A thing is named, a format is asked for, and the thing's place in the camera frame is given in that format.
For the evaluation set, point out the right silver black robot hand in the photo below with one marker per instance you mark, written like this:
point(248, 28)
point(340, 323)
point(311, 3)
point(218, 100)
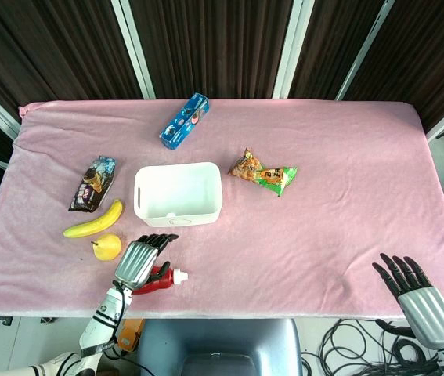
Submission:
point(425, 305)

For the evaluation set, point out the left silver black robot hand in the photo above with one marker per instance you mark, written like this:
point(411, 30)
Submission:
point(137, 261)

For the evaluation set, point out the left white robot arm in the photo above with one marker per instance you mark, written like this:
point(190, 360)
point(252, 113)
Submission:
point(88, 344)

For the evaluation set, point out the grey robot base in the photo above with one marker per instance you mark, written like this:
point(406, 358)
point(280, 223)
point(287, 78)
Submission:
point(217, 348)

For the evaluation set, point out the white plastic bin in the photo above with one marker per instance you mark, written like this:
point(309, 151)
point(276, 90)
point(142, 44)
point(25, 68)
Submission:
point(178, 194)

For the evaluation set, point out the yellow pear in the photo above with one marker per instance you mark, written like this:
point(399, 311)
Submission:
point(107, 247)

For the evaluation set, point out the red ketchup bottle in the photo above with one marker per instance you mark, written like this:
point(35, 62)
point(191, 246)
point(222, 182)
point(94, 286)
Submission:
point(167, 279)

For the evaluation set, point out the yellow banana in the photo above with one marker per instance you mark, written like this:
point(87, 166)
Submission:
point(97, 224)

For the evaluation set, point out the orange device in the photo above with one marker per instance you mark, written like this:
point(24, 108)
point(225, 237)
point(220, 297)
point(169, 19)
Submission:
point(129, 335)

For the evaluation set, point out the dark chocolate snack bag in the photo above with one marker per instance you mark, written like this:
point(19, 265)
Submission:
point(93, 184)

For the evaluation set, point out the pink table cloth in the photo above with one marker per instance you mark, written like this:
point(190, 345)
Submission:
point(323, 219)

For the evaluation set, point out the orange snack packet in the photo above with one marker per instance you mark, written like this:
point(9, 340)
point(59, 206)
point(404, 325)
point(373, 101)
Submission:
point(246, 167)

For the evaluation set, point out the blue cookie box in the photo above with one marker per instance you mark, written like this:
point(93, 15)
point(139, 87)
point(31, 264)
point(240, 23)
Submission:
point(185, 121)

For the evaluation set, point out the green snack packet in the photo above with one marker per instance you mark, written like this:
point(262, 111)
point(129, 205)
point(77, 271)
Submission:
point(277, 178)

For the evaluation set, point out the white folding screen frame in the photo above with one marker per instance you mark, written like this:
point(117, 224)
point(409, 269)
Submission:
point(137, 49)

